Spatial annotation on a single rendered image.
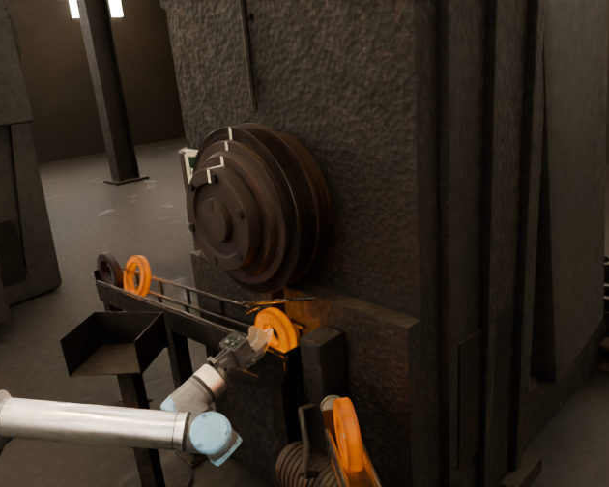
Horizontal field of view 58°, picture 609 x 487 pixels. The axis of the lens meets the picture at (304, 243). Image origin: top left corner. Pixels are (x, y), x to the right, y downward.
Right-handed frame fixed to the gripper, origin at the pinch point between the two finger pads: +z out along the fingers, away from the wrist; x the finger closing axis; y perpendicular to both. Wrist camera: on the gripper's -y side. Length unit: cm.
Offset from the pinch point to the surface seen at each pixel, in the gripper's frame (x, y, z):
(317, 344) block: -21.9, 5.1, -0.1
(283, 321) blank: -4.8, 4.0, 3.2
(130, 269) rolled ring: 98, -5, 4
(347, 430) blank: -48, 7, -18
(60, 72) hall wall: 1005, -24, 348
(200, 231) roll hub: 13.6, 33.3, 0.9
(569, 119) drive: -45, 19, 103
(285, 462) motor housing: -21.5, -17.4, -22.7
